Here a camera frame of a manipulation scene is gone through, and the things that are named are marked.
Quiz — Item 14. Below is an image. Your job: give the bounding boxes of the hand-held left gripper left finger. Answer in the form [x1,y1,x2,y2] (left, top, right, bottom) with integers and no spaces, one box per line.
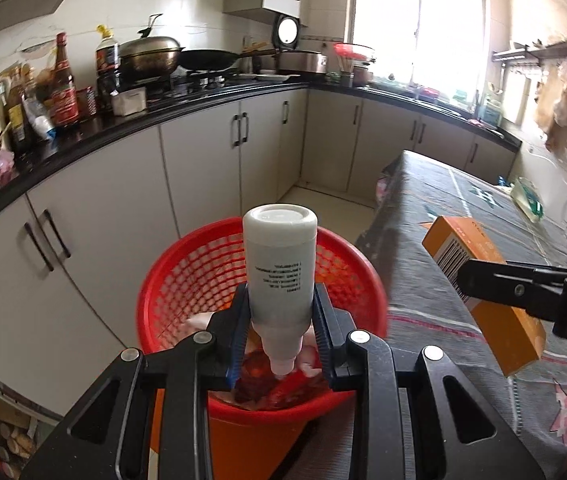
[20,283,252,480]

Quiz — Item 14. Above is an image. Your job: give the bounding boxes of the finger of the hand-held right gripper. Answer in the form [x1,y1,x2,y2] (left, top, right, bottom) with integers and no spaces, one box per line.
[455,258,567,322]

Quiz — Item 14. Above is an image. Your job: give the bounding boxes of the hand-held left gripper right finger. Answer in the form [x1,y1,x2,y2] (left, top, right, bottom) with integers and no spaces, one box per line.
[312,283,547,480]

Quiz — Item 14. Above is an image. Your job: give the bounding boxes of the orange cardboard box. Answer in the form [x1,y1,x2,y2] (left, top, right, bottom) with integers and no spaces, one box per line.
[421,215,547,377]

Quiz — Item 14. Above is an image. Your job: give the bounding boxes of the white spray bottle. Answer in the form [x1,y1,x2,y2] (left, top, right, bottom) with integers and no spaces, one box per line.
[242,203,321,382]

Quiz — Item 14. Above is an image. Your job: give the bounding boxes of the red plastic mesh basket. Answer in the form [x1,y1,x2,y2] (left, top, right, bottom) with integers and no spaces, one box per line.
[136,215,390,480]

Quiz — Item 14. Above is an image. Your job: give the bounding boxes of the dark red snack packet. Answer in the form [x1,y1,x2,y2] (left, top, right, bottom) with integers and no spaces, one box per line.
[234,350,325,411]

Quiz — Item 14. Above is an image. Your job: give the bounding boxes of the white plastic bag red print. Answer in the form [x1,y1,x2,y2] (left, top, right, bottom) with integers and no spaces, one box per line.
[184,311,215,337]

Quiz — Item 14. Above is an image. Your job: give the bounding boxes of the green and clear plastic bag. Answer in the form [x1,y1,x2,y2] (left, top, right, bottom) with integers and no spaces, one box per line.
[510,176,547,222]

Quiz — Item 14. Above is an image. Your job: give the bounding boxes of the grey patterned tablecloth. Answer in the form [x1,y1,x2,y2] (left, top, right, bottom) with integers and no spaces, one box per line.
[283,149,567,480]

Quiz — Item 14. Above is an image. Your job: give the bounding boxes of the blue dish rack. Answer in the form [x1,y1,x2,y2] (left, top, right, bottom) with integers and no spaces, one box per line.
[481,91,505,128]

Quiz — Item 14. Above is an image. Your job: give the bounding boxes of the white kitchen base cabinets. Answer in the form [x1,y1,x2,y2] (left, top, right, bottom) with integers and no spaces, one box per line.
[0,87,520,417]

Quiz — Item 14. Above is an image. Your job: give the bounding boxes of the black kitchen countertop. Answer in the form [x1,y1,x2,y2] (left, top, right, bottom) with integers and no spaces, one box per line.
[0,79,523,247]

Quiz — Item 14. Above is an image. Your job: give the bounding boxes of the gas stove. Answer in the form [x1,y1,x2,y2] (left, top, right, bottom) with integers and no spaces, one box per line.
[172,72,245,95]

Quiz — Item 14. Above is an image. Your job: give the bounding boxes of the small white container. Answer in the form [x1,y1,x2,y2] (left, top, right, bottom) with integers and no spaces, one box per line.
[111,87,149,117]

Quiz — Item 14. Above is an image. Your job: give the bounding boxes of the kitchen window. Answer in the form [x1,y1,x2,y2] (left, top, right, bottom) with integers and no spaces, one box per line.
[345,0,487,112]

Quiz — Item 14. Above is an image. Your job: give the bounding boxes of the red basin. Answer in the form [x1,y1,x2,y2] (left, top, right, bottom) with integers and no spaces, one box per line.
[332,42,377,64]

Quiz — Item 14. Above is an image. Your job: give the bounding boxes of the steel pot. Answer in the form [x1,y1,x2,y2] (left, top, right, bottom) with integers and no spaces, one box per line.
[274,49,327,77]

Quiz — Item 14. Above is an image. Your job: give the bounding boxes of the red tin can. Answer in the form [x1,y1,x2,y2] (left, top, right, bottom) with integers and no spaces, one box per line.
[75,85,99,119]

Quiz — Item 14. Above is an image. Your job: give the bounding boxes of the black wok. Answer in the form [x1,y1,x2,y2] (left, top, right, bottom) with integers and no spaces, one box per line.
[177,48,270,73]

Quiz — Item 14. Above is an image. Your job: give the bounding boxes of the dark soy sauce bottle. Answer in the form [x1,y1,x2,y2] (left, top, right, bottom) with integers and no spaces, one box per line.
[94,24,124,114]

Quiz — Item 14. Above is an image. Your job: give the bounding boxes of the steel wok with lid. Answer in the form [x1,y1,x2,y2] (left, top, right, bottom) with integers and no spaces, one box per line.
[118,14,186,82]

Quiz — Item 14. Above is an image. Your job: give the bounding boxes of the red label sauce bottle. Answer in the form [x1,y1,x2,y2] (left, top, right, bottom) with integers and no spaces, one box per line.
[47,32,81,127]

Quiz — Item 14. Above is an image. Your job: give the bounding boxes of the rice cooker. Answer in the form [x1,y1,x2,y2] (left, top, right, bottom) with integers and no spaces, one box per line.
[272,12,310,57]

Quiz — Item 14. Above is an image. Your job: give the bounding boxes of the cluster of condiment bottles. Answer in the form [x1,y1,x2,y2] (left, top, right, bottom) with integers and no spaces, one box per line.
[0,62,60,153]

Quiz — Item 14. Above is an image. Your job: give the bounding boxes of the steel wall rack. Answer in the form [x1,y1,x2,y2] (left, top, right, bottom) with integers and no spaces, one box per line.
[491,40,567,64]

